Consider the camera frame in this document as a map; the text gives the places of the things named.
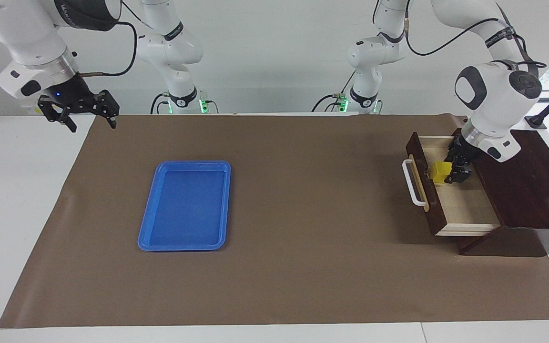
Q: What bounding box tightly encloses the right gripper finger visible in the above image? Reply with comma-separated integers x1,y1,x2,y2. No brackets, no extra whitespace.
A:
90,90,120,129
38,95,78,133

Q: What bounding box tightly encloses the yellow cube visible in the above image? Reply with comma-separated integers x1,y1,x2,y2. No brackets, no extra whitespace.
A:
428,161,453,184

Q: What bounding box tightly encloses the wooden drawer with white handle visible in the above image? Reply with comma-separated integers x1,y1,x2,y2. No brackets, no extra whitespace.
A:
402,131,501,237

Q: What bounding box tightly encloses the dark wooden cabinet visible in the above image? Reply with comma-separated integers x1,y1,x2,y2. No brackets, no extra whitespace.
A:
450,127,549,258

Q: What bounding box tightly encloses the blue plastic tray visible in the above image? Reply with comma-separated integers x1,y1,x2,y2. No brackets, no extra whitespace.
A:
137,160,232,252

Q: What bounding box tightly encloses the brown table mat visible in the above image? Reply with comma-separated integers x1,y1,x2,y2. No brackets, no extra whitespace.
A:
0,113,549,329

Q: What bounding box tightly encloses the black base cable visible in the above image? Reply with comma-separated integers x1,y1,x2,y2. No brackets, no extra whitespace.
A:
311,93,341,113
150,92,170,115

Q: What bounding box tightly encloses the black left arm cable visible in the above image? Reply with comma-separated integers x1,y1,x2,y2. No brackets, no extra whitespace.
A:
372,0,548,70

